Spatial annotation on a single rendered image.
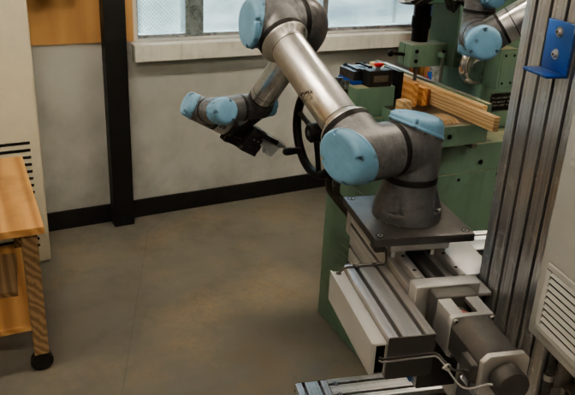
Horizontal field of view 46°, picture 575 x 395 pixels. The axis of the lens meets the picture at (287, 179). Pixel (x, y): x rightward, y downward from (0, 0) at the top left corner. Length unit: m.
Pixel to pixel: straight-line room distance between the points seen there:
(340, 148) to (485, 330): 0.42
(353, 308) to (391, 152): 0.31
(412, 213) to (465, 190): 0.73
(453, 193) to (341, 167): 0.85
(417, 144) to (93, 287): 1.75
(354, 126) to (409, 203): 0.22
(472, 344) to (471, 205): 1.03
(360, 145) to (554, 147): 0.34
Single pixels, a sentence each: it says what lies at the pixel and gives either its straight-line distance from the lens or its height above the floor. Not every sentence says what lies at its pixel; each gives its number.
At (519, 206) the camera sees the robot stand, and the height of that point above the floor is 0.93.
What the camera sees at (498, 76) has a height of 1.00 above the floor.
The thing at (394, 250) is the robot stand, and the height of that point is 0.78.
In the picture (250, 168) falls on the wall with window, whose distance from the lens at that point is 3.52.
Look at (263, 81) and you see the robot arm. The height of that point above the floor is 1.00.
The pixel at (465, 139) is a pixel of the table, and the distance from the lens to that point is 1.95.
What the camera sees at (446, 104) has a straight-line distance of 2.04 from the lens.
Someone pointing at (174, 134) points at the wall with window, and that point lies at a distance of 3.30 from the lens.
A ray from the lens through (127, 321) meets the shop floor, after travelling 2.59.
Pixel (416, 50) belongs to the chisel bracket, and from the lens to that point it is 2.11.
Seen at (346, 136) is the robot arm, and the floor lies 1.03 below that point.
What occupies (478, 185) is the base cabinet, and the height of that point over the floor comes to 0.66.
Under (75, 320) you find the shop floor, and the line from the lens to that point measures 2.63.
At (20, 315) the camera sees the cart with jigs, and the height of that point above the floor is 0.18.
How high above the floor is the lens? 1.43
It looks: 22 degrees down
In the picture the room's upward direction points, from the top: 3 degrees clockwise
